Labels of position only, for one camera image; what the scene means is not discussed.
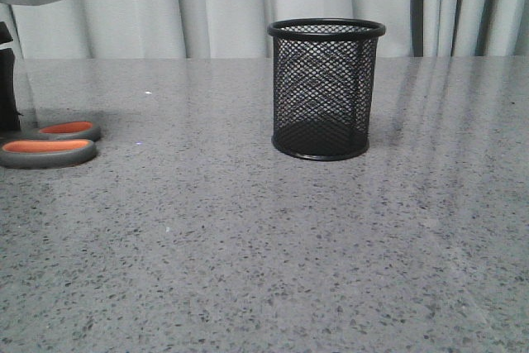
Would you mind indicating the black mesh pen bucket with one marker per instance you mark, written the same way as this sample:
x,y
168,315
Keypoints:
x,y
322,86

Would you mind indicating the light grey curtain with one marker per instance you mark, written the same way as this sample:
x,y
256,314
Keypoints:
x,y
124,29

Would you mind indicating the grey orange handled scissors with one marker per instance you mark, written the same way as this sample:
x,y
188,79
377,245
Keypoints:
x,y
55,146

